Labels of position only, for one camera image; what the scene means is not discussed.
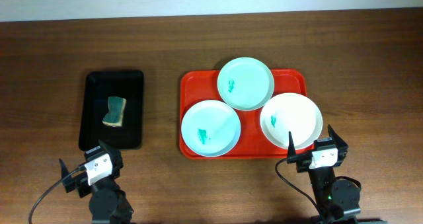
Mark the light blue plate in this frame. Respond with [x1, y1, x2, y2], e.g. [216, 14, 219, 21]
[181, 100, 241, 157]

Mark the red plastic tray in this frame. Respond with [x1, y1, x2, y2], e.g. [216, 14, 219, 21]
[179, 69, 307, 159]

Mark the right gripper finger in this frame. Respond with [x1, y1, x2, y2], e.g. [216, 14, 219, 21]
[328, 124, 346, 147]
[287, 131, 297, 158]

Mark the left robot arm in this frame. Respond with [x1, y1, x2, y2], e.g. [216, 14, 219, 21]
[59, 140, 134, 224]

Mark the green yellow sponge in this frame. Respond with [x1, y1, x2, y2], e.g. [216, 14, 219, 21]
[102, 96, 126, 127]

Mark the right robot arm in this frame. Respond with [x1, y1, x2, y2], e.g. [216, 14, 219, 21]
[288, 126, 362, 223]

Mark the black plastic tray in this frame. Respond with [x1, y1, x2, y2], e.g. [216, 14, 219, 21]
[78, 70, 144, 151]

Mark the mint green plate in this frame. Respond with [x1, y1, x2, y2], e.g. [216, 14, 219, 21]
[217, 57, 275, 111]

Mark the white plate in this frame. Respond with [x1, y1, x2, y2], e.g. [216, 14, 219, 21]
[259, 93, 323, 150]

